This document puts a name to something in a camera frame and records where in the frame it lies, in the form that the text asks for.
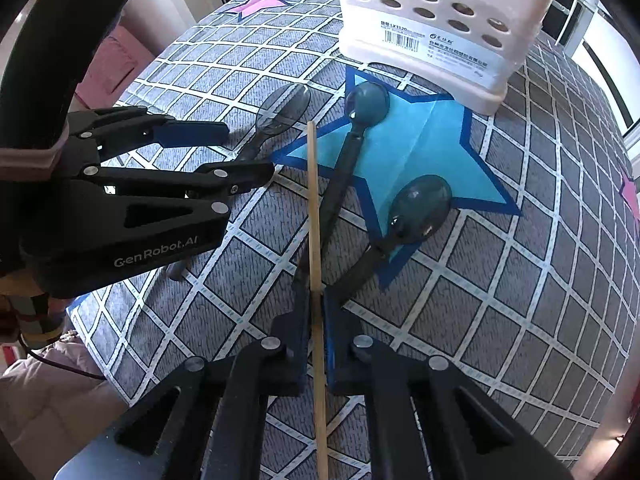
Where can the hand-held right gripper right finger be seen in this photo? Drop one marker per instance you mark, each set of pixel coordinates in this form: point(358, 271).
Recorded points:
point(332, 345)

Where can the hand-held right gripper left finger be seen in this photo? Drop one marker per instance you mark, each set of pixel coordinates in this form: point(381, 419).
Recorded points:
point(300, 330)

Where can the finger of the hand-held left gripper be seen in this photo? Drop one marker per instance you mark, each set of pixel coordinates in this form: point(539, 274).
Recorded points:
point(240, 177)
point(190, 132)

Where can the clear grey spoon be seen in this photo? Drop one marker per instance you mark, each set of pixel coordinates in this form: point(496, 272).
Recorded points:
point(282, 110)

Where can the bamboo chopstick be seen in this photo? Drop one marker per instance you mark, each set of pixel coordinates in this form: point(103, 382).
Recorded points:
point(314, 210)

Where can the white plastic utensil holder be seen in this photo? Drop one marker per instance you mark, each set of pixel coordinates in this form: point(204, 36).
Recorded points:
point(440, 55)

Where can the pink folding chair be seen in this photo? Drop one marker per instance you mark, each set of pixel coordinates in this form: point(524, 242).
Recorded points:
point(120, 60)

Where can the grey checkered star tablecloth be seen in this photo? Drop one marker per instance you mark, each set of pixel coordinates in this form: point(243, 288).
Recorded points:
point(500, 310)

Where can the person's beige clothing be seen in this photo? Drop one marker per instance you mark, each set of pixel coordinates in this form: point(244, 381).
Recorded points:
point(50, 420)

